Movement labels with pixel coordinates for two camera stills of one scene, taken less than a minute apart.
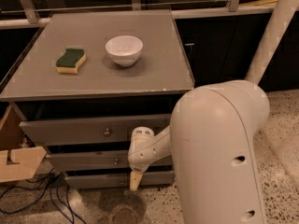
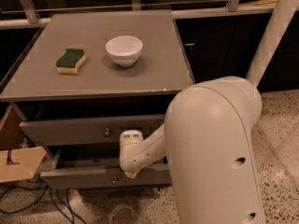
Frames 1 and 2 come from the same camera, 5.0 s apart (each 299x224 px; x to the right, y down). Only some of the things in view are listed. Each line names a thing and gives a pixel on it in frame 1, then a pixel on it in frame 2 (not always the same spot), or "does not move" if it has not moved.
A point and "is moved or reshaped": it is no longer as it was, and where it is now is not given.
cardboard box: x=17 y=161 does not move
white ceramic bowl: x=124 y=49 does not move
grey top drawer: x=93 y=131 does not move
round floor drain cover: x=125 y=216 does not move
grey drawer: x=89 y=159 is moved or reshaped
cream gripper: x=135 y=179 to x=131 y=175
